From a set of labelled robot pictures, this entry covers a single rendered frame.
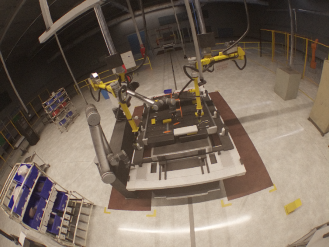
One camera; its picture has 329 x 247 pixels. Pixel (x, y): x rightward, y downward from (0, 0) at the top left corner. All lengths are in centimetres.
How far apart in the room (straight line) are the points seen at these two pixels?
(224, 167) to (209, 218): 102
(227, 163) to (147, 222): 176
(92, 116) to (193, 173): 144
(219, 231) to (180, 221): 70
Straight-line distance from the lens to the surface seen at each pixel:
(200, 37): 187
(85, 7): 224
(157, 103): 209
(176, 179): 189
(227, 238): 253
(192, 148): 195
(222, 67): 211
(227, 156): 205
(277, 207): 289
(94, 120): 144
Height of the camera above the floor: 249
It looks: 37 degrees down
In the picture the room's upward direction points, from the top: 18 degrees counter-clockwise
